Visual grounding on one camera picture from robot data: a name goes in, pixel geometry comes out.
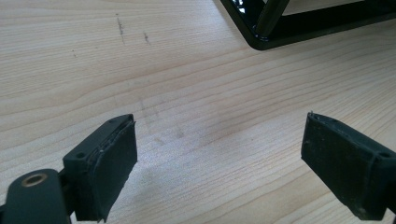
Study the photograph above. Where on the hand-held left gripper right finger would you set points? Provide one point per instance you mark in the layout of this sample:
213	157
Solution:
342	168

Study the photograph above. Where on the black metal rack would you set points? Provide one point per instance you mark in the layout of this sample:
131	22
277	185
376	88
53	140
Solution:
262	44

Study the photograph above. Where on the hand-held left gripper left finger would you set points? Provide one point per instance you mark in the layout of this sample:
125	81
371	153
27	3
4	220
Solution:
102	174

